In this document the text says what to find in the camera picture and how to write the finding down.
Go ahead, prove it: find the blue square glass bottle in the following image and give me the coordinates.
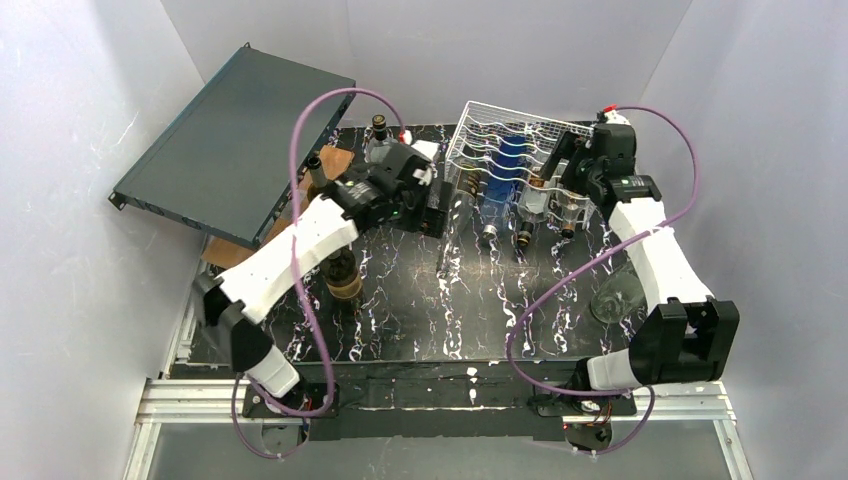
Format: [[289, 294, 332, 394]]
[[480, 135, 527, 243]]

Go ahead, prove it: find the dark green wine bottle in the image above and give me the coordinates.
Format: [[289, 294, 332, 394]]
[[320, 246, 363, 301]]

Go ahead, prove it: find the clear round glass bottle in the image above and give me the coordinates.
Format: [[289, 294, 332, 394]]
[[437, 156, 481, 275]]

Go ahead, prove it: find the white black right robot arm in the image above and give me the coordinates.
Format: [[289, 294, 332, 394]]
[[558, 123, 740, 396]]

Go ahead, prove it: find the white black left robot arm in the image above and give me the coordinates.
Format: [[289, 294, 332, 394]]
[[192, 140, 451, 399]]

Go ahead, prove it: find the clear square bottle black cap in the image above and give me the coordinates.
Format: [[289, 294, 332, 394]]
[[365, 114, 397, 164]]

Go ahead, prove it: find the clear bottle white label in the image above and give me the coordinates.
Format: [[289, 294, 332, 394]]
[[556, 190, 595, 239]]

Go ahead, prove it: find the dark bottle on wooden board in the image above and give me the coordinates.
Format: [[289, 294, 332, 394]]
[[306, 153, 330, 203]]

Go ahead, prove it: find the dark grey rack server box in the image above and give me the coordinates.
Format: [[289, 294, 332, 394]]
[[109, 45, 356, 248]]

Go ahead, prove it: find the brown wooden board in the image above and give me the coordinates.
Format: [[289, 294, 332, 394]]
[[201, 146, 354, 269]]

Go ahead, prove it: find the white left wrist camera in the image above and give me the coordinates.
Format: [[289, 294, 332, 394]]
[[398, 129, 440, 164]]

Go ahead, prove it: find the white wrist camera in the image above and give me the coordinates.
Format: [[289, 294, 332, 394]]
[[596, 104, 630, 125], [398, 129, 440, 164]]

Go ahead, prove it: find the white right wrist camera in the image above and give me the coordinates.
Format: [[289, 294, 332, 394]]
[[596, 104, 630, 125]]

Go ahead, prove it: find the white wire wine rack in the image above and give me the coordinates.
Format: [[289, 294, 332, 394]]
[[446, 101, 593, 228]]

